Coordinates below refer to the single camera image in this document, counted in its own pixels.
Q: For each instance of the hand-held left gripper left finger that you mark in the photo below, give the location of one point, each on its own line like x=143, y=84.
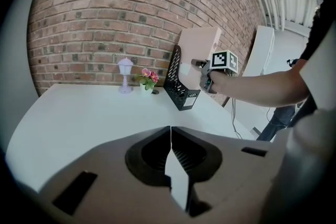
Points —
x=110, y=173

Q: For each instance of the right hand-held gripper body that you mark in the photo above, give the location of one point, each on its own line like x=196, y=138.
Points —
x=220, y=60

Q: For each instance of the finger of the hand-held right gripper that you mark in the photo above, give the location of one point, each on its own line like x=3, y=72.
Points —
x=198, y=62

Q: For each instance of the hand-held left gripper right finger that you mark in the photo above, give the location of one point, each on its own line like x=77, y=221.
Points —
x=231, y=173

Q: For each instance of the light pink folder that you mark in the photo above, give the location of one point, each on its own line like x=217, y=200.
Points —
x=199, y=42

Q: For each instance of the black mesh file holder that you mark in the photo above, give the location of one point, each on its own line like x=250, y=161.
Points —
x=178, y=91

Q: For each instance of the person's right forearm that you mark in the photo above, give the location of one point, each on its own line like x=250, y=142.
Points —
x=262, y=86

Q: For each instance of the white partition panel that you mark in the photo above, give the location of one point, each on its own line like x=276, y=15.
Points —
x=260, y=47

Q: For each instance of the potted pink flowers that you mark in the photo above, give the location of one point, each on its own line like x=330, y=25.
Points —
x=148, y=78

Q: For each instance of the person's black shirt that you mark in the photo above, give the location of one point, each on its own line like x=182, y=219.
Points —
x=315, y=39

